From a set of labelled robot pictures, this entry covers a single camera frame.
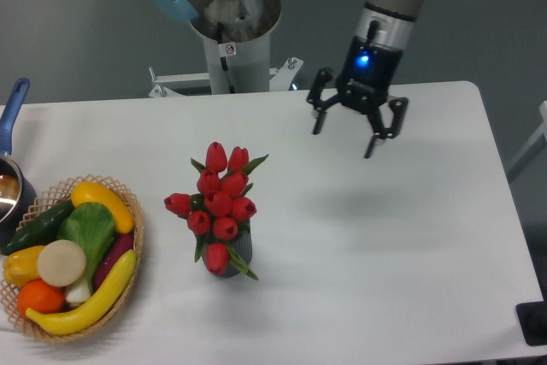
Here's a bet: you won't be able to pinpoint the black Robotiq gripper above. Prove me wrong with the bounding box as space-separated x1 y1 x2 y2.
305 34 409 160

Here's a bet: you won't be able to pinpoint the red tulip bouquet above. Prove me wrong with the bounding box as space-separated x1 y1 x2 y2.
164 142 268 270

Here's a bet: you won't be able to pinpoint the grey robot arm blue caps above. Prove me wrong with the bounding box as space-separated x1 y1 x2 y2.
153 0 424 148

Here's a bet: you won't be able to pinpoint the dark grey ribbed vase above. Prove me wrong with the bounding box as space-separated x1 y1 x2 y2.
202 230 257 280

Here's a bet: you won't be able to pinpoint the black device at table edge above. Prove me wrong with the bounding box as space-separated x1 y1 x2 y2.
515 301 546 346

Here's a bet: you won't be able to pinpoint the purple sweet potato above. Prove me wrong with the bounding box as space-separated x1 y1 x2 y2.
93 233 134 291

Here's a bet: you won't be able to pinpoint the yellow squash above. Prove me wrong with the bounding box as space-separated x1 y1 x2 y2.
71 181 134 234

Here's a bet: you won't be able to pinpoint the green bok choy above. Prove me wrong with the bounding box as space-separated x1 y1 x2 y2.
56 203 115 308

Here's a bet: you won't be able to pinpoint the woven wicker basket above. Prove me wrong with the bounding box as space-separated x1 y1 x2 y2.
1 174 144 344

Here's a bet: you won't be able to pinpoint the yellow banana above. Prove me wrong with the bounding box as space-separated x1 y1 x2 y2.
26 250 137 336

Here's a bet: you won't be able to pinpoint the beige round disc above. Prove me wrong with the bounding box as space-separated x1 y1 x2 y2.
37 239 86 287

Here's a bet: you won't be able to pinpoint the green cucumber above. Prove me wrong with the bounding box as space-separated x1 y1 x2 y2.
1 200 74 256

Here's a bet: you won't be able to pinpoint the yellow bell pepper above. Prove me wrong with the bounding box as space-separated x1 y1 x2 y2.
3 245 44 287

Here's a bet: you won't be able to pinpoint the orange fruit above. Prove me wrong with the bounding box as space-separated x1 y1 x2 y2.
17 280 65 317

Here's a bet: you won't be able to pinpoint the white metal base frame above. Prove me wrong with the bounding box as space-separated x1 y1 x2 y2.
148 56 304 98

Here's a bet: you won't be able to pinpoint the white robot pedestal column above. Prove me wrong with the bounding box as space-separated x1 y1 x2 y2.
191 0 281 95

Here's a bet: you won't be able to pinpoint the white frame at right edge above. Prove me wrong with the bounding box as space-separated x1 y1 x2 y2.
506 101 546 184

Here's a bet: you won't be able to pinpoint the blue handled saucepan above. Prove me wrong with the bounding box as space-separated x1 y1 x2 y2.
1 78 36 246

